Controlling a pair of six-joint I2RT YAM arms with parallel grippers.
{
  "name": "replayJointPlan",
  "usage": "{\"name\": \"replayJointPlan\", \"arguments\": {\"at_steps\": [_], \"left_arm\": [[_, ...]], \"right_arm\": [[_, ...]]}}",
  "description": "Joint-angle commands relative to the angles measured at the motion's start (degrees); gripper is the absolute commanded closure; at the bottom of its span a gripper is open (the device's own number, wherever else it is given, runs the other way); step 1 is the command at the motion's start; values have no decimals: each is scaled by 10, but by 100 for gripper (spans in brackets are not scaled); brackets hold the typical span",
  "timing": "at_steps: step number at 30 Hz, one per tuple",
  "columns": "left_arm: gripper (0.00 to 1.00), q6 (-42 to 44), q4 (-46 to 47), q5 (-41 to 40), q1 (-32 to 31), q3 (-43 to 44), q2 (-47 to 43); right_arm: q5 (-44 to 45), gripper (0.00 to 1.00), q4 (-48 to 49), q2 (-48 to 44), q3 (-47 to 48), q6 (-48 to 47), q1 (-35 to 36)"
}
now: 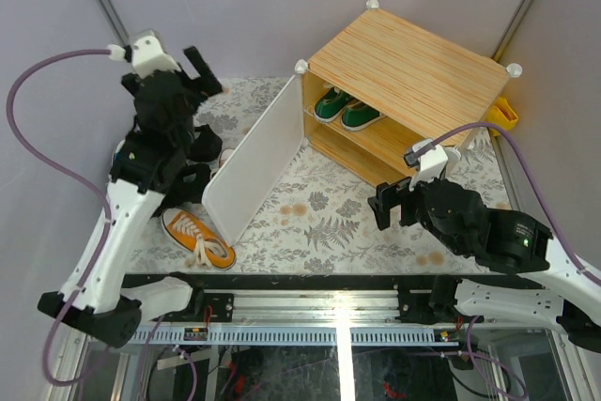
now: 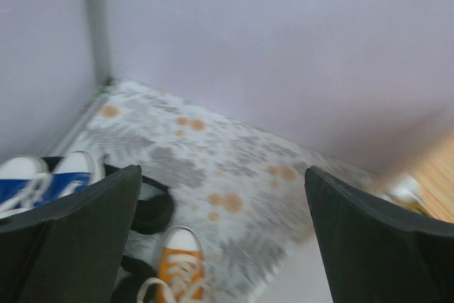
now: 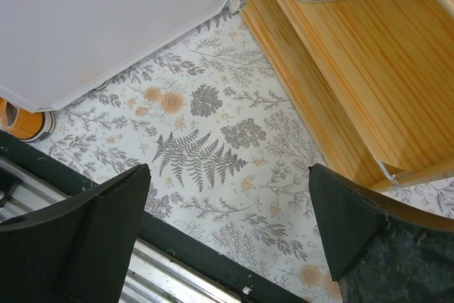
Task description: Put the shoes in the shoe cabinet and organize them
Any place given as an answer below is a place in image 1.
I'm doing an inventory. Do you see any wooden shoe cabinet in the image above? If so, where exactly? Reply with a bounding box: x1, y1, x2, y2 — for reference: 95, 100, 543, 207
295, 0, 522, 185

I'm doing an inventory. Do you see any green sneaker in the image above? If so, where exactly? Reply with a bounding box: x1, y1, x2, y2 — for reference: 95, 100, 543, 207
314, 85, 353, 123
341, 100, 385, 131

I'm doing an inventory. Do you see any white cabinet door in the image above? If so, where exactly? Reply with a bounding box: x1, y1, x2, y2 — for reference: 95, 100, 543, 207
202, 76, 304, 246

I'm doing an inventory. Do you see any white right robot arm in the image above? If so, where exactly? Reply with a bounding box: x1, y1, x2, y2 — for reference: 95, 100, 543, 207
368, 178, 600, 352

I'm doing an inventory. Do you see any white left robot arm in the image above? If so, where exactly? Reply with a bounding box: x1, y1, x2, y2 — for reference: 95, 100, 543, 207
38, 39, 223, 348

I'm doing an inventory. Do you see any black shoe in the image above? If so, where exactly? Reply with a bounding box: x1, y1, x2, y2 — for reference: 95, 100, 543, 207
152, 163, 211, 217
187, 124, 223, 163

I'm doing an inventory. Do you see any orange sneaker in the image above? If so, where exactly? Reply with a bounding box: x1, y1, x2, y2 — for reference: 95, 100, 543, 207
161, 208, 237, 270
210, 148, 234, 178

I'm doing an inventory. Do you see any yellow plastic bin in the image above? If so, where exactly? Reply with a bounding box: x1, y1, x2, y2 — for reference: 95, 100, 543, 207
486, 97, 519, 131

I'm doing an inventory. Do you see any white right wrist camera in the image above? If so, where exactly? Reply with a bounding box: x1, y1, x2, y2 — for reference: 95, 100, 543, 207
404, 138, 448, 191

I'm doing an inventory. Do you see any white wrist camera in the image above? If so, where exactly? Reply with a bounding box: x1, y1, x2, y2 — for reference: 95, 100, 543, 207
404, 138, 448, 191
107, 29, 180, 79

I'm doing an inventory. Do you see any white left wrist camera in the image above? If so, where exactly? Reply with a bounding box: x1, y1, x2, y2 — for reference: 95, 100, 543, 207
107, 29, 180, 79

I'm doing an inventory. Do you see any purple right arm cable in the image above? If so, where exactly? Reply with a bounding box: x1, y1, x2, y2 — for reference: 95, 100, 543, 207
412, 121, 601, 287

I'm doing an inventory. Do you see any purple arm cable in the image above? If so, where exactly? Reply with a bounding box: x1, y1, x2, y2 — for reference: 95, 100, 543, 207
412, 121, 601, 287
5, 47, 116, 388

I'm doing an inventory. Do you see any aluminium rail frame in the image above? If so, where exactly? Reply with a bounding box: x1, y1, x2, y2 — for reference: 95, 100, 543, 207
121, 287, 470, 332

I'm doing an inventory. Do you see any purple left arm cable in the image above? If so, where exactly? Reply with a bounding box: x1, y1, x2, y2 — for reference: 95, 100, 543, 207
5, 47, 116, 388

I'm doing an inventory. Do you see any grey slotted cable duct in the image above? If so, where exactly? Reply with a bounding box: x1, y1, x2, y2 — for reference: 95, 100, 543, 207
130, 325, 458, 347

